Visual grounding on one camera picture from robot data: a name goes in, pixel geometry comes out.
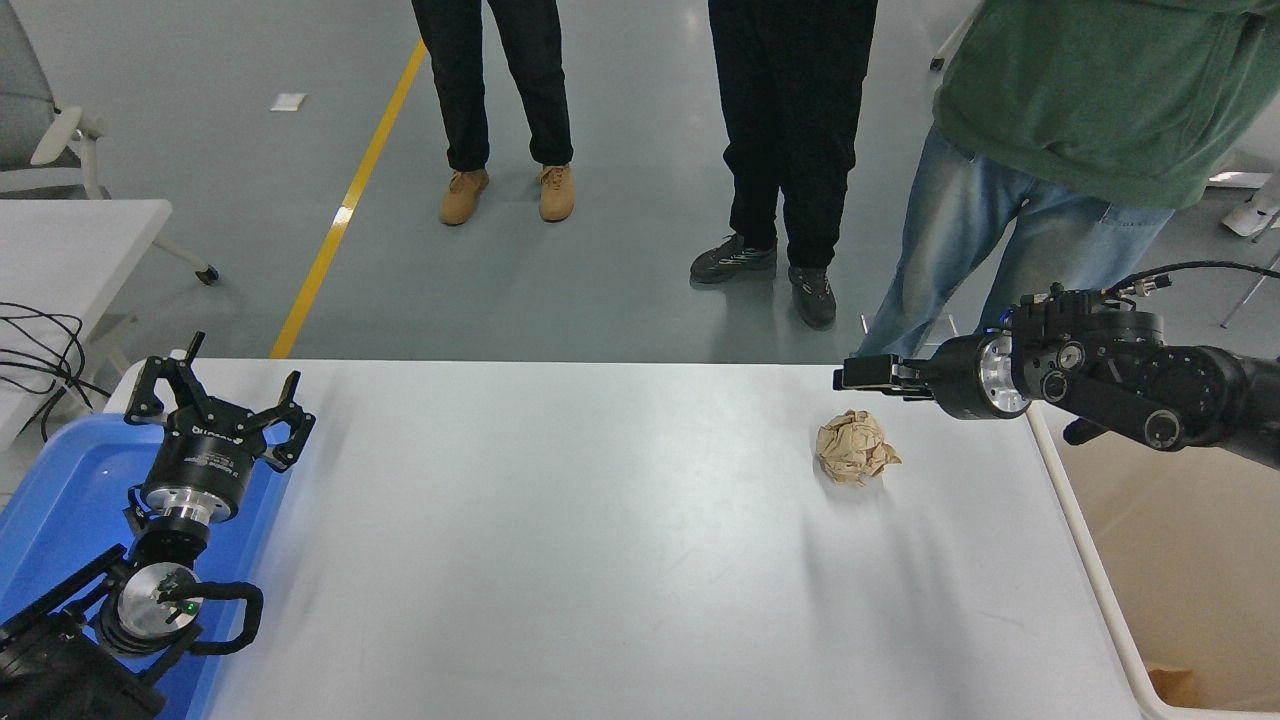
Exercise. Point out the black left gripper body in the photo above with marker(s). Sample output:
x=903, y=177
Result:
x=200, y=470

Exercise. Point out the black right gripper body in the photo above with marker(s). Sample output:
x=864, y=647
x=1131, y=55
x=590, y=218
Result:
x=960, y=378

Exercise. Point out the silver floor plate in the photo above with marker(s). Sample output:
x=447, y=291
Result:
x=949, y=330

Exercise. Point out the crumpled tan paper ball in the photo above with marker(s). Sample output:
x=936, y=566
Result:
x=855, y=450

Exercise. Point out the blue plastic tray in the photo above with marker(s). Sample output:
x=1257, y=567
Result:
x=70, y=480

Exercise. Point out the white side table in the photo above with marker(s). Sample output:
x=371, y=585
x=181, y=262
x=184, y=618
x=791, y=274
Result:
x=60, y=250

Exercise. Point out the person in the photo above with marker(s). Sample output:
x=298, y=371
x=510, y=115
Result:
x=500, y=70
x=1090, y=90
x=790, y=100

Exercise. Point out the large pale plastic bin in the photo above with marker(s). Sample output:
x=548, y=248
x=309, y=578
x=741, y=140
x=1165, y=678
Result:
x=1180, y=560

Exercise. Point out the small white floor label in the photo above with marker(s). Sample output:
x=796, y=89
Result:
x=288, y=102

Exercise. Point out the grey metal chair leg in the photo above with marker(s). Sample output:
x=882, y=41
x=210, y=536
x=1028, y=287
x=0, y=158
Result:
x=1250, y=295

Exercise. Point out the grey office chair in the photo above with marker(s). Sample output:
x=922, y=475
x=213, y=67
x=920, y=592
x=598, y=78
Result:
x=20, y=110

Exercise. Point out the white chair leg with castor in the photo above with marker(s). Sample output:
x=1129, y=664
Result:
x=950, y=40

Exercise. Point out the white chair base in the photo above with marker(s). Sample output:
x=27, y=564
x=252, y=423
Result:
x=1255, y=210

